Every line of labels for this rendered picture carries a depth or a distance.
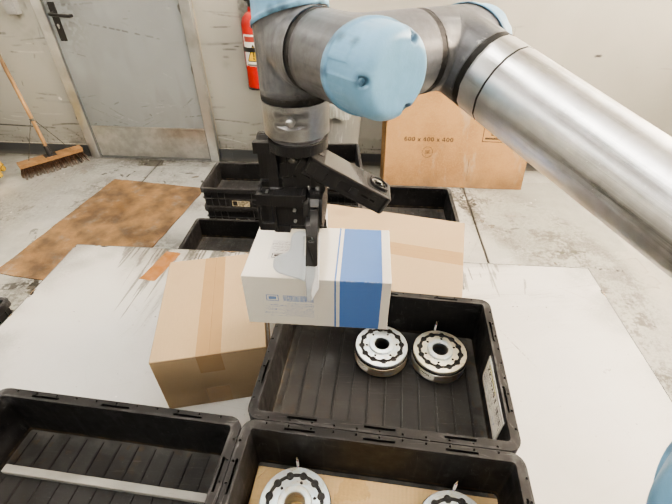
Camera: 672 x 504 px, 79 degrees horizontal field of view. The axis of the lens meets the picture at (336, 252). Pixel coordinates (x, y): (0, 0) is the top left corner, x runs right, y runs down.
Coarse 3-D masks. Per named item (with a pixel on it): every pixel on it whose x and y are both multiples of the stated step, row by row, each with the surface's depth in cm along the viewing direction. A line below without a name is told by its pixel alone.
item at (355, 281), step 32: (256, 256) 57; (320, 256) 57; (352, 256) 57; (384, 256) 57; (256, 288) 55; (288, 288) 55; (320, 288) 55; (352, 288) 54; (384, 288) 54; (256, 320) 59; (288, 320) 59; (320, 320) 58; (352, 320) 58; (384, 320) 57
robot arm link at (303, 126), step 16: (272, 112) 43; (288, 112) 42; (304, 112) 43; (320, 112) 44; (272, 128) 44; (288, 128) 44; (304, 128) 44; (320, 128) 45; (288, 144) 45; (304, 144) 45
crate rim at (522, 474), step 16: (240, 432) 59; (272, 432) 59; (288, 432) 59; (304, 432) 59; (320, 432) 59; (336, 432) 59; (352, 432) 59; (240, 448) 57; (400, 448) 57; (416, 448) 57; (432, 448) 57; (448, 448) 57; (464, 448) 57; (480, 448) 57; (240, 464) 56; (512, 464) 56; (224, 480) 54; (528, 480) 54; (224, 496) 52; (528, 496) 52
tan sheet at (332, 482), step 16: (256, 480) 63; (336, 480) 63; (352, 480) 63; (256, 496) 61; (336, 496) 61; (352, 496) 61; (368, 496) 61; (384, 496) 61; (400, 496) 61; (416, 496) 61
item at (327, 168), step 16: (320, 160) 47; (336, 160) 50; (320, 176) 48; (336, 176) 48; (352, 176) 49; (368, 176) 51; (352, 192) 49; (368, 192) 49; (384, 192) 50; (368, 208) 50; (384, 208) 51
